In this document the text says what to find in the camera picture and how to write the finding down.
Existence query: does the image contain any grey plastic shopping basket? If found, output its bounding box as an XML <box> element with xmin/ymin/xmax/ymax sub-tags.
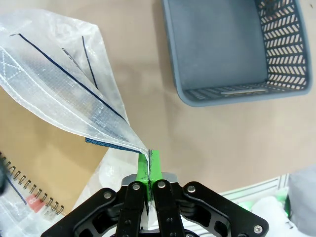
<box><xmin>160</xmin><ymin>0</ymin><xmax>313</xmax><ymax>108</ymax></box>

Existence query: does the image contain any brown spiral notebook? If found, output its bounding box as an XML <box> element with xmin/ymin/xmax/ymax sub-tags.
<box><xmin>0</xmin><ymin>85</ymin><xmax>113</xmax><ymax>224</ymax></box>

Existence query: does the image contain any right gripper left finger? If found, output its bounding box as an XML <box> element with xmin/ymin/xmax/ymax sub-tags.
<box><xmin>41</xmin><ymin>150</ymin><xmax>151</xmax><ymax>237</ymax></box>

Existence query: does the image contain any white woven shopping bag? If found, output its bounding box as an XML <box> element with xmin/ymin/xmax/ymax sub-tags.
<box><xmin>0</xmin><ymin>8</ymin><xmax>156</xmax><ymax>237</ymax></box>

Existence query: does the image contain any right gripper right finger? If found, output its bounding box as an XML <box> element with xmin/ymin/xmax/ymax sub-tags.
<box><xmin>150</xmin><ymin>149</ymin><xmax>270</xmax><ymax>237</ymax></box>

